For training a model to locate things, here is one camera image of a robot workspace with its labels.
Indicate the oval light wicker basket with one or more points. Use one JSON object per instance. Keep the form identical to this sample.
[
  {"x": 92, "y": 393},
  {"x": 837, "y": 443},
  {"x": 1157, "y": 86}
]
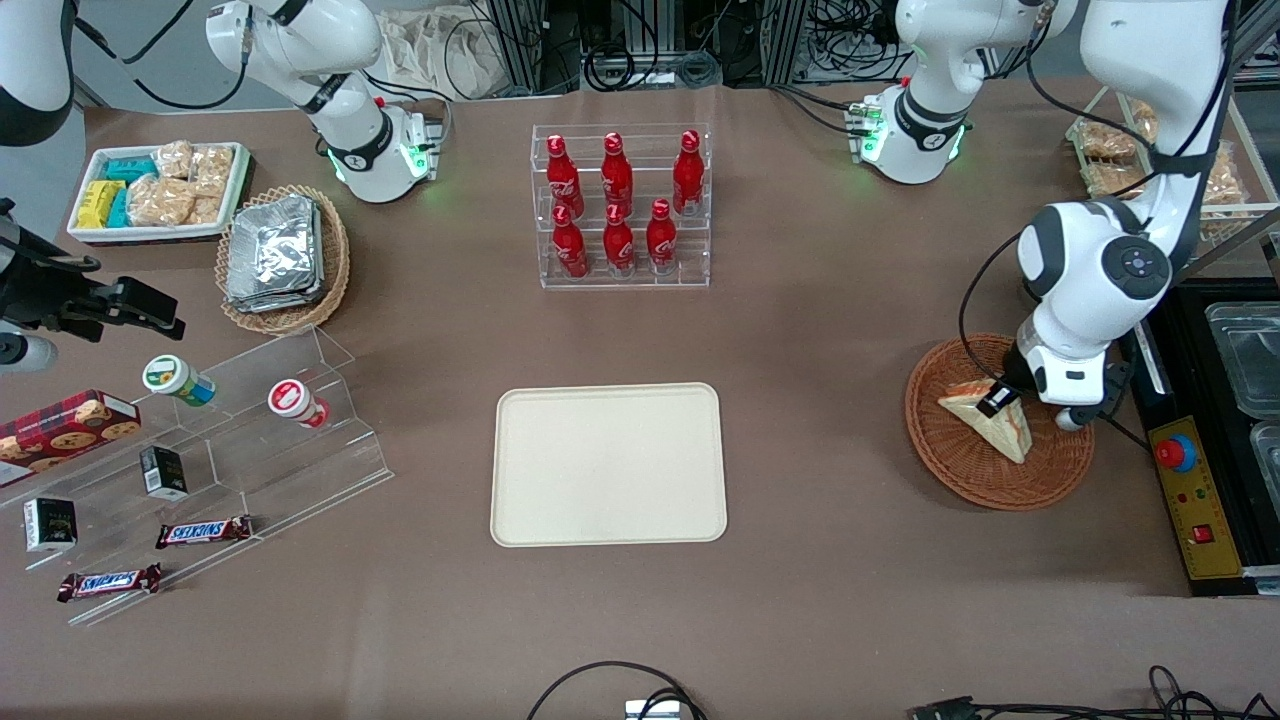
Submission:
[{"x": 335, "y": 270}]

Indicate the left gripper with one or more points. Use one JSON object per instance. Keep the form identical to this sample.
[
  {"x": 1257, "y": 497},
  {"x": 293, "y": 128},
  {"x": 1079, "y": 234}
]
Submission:
[{"x": 1011, "y": 385}]

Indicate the beige rectangular tray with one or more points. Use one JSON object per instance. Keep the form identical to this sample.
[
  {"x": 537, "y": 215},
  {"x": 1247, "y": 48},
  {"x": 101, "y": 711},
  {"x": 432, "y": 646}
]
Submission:
[{"x": 608, "y": 465}]

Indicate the round brown wicker basket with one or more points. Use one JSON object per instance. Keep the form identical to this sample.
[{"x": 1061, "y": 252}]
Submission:
[{"x": 960, "y": 470}]

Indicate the red cola bottle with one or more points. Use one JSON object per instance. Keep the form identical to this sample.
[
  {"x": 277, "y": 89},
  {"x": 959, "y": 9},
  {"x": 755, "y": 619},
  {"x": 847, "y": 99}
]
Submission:
[
  {"x": 570, "y": 250},
  {"x": 619, "y": 248},
  {"x": 661, "y": 245},
  {"x": 617, "y": 172},
  {"x": 688, "y": 175},
  {"x": 563, "y": 175}
]

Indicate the grey aluminium frame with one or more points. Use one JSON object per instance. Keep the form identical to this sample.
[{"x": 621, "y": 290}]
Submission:
[{"x": 525, "y": 45}]

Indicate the small silver device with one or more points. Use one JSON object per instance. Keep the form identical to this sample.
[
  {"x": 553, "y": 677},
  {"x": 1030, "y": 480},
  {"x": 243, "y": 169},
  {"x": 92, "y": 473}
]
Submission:
[{"x": 652, "y": 711}]

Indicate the yellow snack packet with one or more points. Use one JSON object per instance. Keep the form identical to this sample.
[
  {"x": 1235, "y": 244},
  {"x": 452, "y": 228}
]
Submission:
[{"x": 98, "y": 205}]

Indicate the white rectangular snack tray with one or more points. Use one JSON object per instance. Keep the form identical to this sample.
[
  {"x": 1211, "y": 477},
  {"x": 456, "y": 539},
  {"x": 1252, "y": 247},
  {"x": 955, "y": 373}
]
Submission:
[{"x": 150, "y": 234}]

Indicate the silver foil packet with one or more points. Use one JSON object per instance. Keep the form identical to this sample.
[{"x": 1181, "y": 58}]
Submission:
[{"x": 275, "y": 255}]

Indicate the small clear plastic container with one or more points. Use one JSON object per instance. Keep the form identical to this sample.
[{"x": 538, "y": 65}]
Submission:
[{"x": 1268, "y": 455}]

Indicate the clear bag of rice crackers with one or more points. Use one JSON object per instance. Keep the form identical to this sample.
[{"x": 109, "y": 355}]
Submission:
[
  {"x": 174, "y": 160},
  {"x": 205, "y": 210},
  {"x": 212, "y": 170},
  {"x": 160, "y": 202}
]

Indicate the red lid yogurt cup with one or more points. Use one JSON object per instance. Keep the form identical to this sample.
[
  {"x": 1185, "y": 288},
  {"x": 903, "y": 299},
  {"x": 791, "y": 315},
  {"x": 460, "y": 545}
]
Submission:
[{"x": 290, "y": 400}]

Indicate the black machine with yellow panel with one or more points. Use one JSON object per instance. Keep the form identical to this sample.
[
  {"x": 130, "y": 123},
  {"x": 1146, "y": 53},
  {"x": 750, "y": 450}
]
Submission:
[{"x": 1200, "y": 490}]

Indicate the beige cloth bag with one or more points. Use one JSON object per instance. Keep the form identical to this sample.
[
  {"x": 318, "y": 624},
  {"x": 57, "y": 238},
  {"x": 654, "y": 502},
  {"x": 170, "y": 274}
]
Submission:
[{"x": 440, "y": 55}]

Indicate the clear acrylic bottle rack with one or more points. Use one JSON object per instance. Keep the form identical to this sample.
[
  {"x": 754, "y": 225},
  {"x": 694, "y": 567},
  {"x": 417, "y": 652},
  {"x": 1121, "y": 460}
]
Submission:
[{"x": 645, "y": 280}]

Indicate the black and white carton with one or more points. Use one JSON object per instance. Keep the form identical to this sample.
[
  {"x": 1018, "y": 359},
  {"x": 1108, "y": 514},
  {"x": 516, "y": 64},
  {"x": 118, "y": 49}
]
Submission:
[{"x": 50, "y": 525}]

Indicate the bagged fried snack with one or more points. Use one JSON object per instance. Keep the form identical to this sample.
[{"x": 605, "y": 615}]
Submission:
[
  {"x": 1230, "y": 185},
  {"x": 1105, "y": 140},
  {"x": 1112, "y": 180}
]

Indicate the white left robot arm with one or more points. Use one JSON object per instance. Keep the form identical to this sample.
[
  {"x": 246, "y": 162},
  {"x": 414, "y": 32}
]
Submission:
[{"x": 1100, "y": 265}]

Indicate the Snickers chocolate bar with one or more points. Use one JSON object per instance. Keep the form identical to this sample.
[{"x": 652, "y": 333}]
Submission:
[
  {"x": 205, "y": 532},
  {"x": 110, "y": 582}
]

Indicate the small black barcode box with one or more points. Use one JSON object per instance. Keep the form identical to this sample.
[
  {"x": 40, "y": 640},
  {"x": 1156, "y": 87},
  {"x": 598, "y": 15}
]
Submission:
[{"x": 163, "y": 473}]

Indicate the red emergency stop button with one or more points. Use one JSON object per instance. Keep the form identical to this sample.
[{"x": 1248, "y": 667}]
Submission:
[{"x": 1175, "y": 453}]

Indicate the red tartan cookie box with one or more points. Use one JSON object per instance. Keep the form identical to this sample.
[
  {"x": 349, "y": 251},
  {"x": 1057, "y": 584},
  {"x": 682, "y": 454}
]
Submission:
[{"x": 60, "y": 430}]

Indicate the teal snack packet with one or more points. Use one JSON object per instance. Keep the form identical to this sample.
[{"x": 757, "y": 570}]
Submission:
[
  {"x": 130, "y": 169},
  {"x": 119, "y": 208}
]

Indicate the clear acrylic stepped shelf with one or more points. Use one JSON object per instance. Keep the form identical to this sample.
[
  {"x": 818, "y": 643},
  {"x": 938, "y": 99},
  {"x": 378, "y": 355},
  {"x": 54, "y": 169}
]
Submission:
[{"x": 290, "y": 470}]

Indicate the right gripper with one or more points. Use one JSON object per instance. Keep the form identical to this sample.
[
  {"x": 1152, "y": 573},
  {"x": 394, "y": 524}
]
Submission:
[{"x": 40, "y": 290}]

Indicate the green lid yogurt cup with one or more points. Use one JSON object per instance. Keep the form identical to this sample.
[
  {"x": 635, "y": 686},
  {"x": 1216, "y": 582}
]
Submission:
[{"x": 165, "y": 375}]

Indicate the triangular sandwich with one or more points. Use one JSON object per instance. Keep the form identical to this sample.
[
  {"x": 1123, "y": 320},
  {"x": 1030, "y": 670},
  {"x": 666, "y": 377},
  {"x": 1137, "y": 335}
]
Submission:
[{"x": 1005, "y": 435}]

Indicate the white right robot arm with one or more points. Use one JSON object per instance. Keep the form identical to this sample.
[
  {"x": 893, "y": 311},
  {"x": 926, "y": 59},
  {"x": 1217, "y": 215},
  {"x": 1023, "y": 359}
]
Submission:
[{"x": 340, "y": 110}]

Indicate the large clear plastic container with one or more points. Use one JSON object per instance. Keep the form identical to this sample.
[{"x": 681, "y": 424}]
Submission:
[{"x": 1245, "y": 360}]

